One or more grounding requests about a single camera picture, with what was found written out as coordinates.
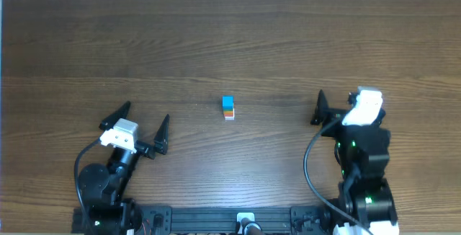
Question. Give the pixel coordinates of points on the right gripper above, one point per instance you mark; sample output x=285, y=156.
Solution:
x=336, y=114

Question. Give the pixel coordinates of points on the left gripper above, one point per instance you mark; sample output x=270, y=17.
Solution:
x=147, y=149

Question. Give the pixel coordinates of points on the blue cube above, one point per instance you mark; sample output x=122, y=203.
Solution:
x=228, y=102

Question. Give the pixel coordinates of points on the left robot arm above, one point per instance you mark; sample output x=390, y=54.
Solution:
x=95, y=182

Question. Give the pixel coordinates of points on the white cube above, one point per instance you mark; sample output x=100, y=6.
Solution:
x=229, y=118

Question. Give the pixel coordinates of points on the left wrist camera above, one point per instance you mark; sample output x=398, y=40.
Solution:
x=120, y=134

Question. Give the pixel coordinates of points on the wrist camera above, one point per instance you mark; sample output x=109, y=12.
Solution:
x=120, y=134
x=363, y=107

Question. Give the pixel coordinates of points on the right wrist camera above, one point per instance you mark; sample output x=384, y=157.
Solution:
x=363, y=107

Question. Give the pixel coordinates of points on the mounting rail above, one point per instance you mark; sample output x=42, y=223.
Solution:
x=216, y=220

